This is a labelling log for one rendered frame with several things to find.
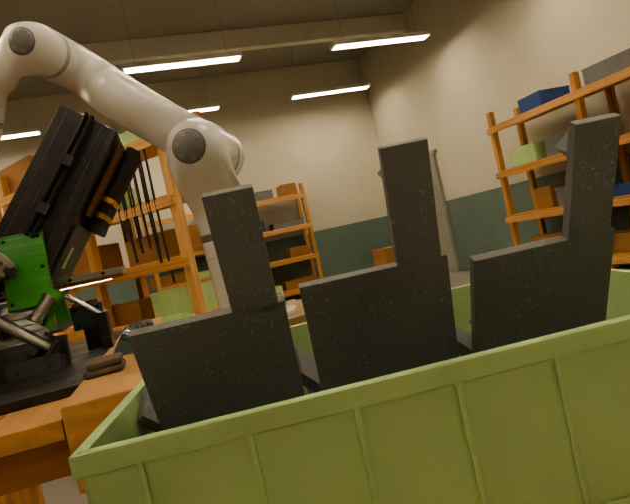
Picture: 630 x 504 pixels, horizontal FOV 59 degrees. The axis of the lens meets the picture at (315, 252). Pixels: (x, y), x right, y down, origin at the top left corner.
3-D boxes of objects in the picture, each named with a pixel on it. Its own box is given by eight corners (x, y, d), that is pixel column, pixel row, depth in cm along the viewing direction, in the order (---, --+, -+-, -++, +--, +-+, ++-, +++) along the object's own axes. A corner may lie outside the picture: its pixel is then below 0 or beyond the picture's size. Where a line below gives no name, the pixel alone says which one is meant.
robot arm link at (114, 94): (210, 192, 110) (232, 195, 126) (241, 139, 109) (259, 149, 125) (8, 64, 114) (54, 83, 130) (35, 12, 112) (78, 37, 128)
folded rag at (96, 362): (123, 370, 116) (120, 356, 116) (83, 381, 114) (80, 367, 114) (126, 363, 126) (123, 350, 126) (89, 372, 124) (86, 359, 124)
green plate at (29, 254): (61, 307, 157) (49, 238, 161) (54, 302, 149) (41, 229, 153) (17, 317, 154) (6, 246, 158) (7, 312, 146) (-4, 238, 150)
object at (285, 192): (328, 295, 1051) (302, 180, 1046) (159, 338, 957) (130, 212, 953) (319, 294, 1103) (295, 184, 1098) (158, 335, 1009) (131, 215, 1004)
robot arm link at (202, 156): (263, 228, 121) (236, 122, 120) (242, 231, 102) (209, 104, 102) (212, 242, 122) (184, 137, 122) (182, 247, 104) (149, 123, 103)
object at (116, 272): (127, 275, 182) (125, 266, 182) (123, 276, 166) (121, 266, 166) (-2, 304, 172) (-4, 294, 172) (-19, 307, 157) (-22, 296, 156)
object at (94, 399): (169, 350, 241) (161, 316, 241) (164, 469, 96) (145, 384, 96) (136, 358, 238) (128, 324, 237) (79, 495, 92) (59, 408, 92)
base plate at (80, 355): (125, 334, 218) (124, 329, 218) (81, 394, 111) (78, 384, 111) (10, 362, 207) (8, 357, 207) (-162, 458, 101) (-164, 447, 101)
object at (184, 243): (219, 412, 407) (146, 92, 402) (40, 417, 528) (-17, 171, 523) (263, 387, 453) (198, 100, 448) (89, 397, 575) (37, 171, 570)
